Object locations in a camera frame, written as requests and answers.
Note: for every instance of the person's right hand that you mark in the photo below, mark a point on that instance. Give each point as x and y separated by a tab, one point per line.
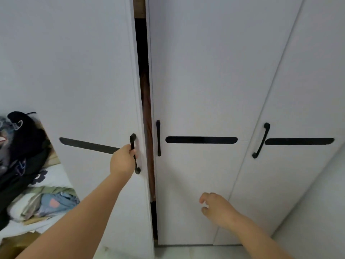
219	210

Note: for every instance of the person's left hand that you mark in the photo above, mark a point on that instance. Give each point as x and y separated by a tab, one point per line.
124	161

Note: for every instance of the pile of black printed clothes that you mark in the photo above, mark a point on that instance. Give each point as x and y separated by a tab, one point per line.
27	148

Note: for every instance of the lilac wardrobe door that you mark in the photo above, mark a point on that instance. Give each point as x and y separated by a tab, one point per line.
215	64

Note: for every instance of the person's left forearm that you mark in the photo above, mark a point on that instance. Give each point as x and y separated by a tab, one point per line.
72	226

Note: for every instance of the person's right forearm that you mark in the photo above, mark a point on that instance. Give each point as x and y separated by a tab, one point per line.
258	240

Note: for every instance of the white cloth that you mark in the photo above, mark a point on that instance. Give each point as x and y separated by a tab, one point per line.
58	176

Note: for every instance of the brown cardboard box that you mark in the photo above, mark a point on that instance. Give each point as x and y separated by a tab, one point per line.
16	246

